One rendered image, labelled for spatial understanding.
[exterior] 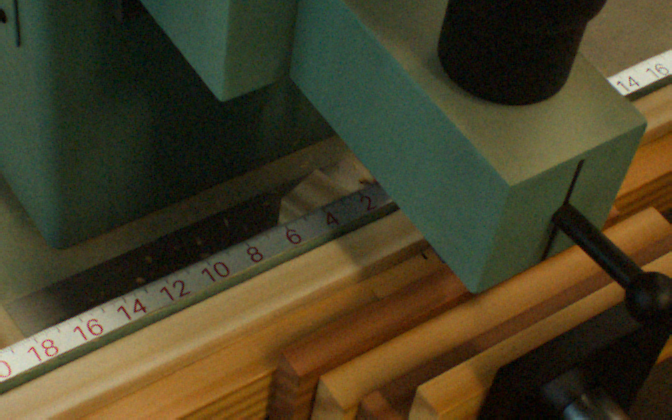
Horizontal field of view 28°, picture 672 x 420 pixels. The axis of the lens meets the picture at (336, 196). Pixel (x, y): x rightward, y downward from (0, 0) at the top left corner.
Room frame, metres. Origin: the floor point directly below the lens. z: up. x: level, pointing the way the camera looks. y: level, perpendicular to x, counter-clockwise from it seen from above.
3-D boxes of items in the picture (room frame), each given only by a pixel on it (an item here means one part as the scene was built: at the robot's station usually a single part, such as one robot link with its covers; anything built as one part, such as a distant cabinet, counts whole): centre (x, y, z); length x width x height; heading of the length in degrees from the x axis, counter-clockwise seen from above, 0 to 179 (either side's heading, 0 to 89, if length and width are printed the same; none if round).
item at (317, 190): (0.49, 0.01, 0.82); 0.03 x 0.03 x 0.03; 60
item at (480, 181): (0.40, -0.04, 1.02); 0.14 x 0.07 x 0.09; 42
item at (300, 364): (0.36, -0.06, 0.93); 0.18 x 0.02 x 0.06; 132
